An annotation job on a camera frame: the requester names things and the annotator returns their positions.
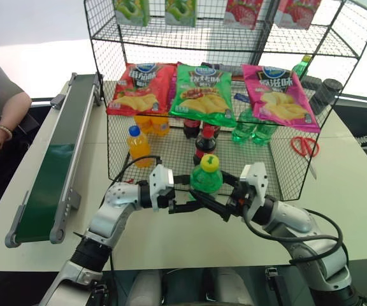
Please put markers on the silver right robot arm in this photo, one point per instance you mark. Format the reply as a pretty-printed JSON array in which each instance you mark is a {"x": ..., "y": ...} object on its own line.
[{"x": 298, "y": 220}]

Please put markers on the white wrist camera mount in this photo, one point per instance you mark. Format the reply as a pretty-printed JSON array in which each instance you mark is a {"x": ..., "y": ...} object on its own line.
[
  {"x": 158, "y": 178},
  {"x": 255, "y": 178}
]

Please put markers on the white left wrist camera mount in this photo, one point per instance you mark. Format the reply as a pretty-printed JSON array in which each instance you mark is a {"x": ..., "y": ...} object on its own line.
[{"x": 158, "y": 178}]

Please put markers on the small white blue packet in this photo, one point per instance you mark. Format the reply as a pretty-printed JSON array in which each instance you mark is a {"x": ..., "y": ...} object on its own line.
[{"x": 241, "y": 97}]

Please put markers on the person's bare forearm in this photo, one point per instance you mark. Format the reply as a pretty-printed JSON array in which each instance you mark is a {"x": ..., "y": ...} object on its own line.
[{"x": 14, "y": 110}]

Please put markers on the red strawberry juice carton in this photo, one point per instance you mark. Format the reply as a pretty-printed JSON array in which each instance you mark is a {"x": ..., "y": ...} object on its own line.
[
  {"x": 296, "y": 12},
  {"x": 242, "y": 12}
]

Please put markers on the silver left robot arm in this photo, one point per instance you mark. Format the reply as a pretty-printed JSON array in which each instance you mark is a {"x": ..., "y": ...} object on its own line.
[{"x": 107, "y": 216}]

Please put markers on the cola bottle red cap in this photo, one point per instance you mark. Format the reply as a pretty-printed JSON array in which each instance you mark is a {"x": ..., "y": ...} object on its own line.
[{"x": 205, "y": 146}]

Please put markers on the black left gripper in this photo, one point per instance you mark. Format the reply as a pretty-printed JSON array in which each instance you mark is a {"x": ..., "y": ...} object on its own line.
[{"x": 167, "y": 199}]

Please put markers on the purple snack bag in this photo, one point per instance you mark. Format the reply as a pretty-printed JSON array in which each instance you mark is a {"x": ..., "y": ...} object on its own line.
[{"x": 173, "y": 87}]

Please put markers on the green apple juice carton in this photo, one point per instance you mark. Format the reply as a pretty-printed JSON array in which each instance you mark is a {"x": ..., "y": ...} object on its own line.
[
  {"x": 180, "y": 11},
  {"x": 132, "y": 11}
]

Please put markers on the magenta potato chips bag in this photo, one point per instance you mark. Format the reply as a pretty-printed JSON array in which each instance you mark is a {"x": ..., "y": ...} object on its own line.
[{"x": 279, "y": 99}]

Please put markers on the black cylindrical container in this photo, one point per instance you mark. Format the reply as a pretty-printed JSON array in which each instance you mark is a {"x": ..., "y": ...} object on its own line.
[{"x": 328, "y": 94}]

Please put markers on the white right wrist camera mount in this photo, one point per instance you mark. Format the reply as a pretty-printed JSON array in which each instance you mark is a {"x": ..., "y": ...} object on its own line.
[{"x": 255, "y": 178}]

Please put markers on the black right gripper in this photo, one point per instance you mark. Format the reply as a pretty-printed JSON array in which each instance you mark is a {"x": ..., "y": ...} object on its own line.
[{"x": 239, "y": 201}]

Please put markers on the green bottle behind rack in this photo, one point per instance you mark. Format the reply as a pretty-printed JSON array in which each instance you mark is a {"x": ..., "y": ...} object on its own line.
[{"x": 300, "y": 68}]

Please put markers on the green conveyor belt unit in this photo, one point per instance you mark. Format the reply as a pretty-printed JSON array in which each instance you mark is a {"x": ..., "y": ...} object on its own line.
[{"x": 60, "y": 159}]

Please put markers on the dark snack packet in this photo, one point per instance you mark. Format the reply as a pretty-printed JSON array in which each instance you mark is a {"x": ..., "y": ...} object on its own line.
[{"x": 221, "y": 70}]

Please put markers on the green potato chips bag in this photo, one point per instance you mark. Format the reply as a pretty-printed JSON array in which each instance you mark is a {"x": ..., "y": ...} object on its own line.
[{"x": 202, "y": 95}]

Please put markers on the orange soda bottle blue cap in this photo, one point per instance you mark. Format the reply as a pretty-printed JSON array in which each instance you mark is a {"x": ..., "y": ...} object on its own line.
[{"x": 139, "y": 148}]

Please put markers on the green soda bottle yellow cap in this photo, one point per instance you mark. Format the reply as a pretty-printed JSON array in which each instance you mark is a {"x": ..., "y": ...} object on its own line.
[{"x": 205, "y": 178}]

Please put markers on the red potato chips bag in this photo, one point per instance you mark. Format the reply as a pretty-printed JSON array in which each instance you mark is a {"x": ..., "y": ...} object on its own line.
[{"x": 139, "y": 89}]

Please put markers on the black metal bracket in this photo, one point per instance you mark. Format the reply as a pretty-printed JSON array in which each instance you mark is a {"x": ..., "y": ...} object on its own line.
[{"x": 274, "y": 283}]

